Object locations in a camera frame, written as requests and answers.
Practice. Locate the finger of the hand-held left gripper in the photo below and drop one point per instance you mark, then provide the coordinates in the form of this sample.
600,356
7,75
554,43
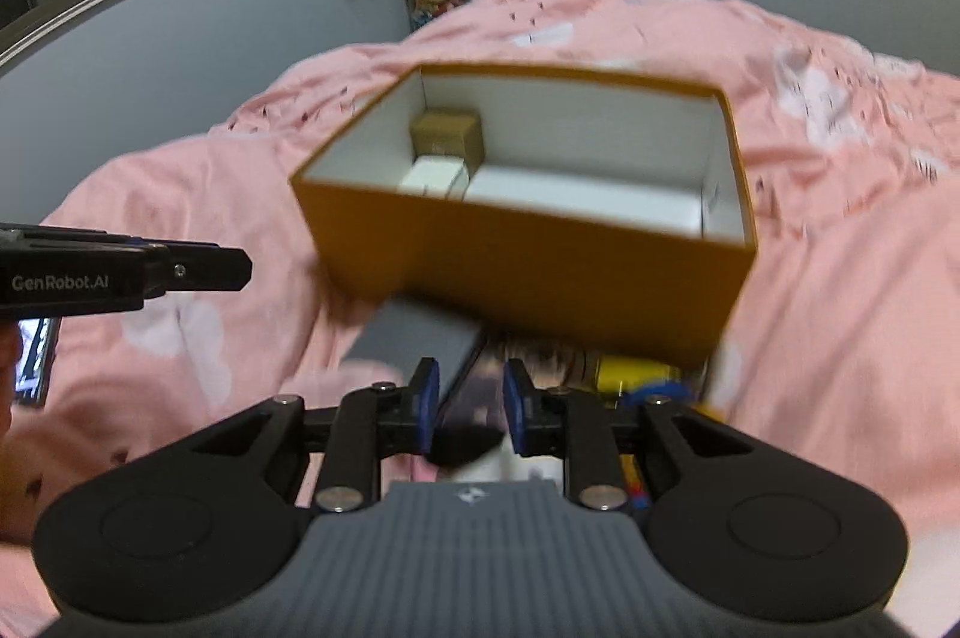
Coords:
210,269

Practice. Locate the white plush with black beret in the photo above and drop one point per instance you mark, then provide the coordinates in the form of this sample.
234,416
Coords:
484,469

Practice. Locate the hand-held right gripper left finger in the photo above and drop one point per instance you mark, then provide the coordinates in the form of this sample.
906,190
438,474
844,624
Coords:
427,406

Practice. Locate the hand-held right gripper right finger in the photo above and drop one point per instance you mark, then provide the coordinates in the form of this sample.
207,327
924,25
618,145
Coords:
516,409

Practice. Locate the pink printed blanket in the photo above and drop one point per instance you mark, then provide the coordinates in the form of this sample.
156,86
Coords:
825,308

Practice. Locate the printed picture card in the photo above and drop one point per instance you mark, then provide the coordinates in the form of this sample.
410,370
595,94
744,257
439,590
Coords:
547,368

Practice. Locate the small white box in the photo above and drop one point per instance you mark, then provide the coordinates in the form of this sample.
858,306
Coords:
431,177

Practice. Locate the phone with lit screen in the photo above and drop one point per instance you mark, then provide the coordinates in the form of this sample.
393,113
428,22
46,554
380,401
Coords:
34,361

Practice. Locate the orange cardboard box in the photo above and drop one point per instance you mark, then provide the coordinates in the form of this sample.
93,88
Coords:
525,263

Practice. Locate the yellow and blue toy figure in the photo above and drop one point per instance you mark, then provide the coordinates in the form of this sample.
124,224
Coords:
630,376

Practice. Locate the grey box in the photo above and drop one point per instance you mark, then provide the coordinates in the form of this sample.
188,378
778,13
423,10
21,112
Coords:
420,338

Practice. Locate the small brown box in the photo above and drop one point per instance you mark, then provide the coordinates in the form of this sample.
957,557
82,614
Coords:
446,136

